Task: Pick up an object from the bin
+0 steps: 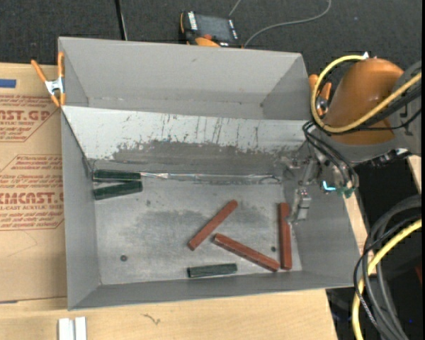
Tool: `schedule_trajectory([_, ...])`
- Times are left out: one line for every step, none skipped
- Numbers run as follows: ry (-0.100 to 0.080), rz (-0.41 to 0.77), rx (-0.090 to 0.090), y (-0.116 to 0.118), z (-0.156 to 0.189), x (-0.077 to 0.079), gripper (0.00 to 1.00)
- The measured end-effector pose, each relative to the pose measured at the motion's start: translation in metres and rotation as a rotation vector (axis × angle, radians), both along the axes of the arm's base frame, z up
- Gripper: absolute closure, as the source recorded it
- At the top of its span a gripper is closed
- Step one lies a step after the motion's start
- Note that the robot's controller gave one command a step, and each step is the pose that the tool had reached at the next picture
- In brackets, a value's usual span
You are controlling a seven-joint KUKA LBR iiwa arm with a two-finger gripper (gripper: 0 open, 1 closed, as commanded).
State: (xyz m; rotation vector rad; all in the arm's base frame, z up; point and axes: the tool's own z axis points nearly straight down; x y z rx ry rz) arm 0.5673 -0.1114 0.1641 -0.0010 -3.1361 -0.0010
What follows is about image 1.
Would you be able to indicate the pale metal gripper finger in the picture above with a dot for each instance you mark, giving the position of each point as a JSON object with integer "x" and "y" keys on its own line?
{"x": 294, "y": 205}
{"x": 304, "y": 209}

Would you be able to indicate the red-brown flat block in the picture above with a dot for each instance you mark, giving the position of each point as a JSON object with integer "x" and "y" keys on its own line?
{"x": 213, "y": 225}
{"x": 246, "y": 252}
{"x": 285, "y": 236}

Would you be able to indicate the dark green flat block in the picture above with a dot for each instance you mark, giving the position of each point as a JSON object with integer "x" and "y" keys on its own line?
{"x": 212, "y": 270}
{"x": 117, "y": 190}
{"x": 117, "y": 175}

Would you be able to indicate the grey metal bin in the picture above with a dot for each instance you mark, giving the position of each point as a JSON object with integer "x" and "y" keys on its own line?
{"x": 184, "y": 218}

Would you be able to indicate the brown cardboard board, red print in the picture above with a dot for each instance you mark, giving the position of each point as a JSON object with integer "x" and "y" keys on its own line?
{"x": 25, "y": 190}

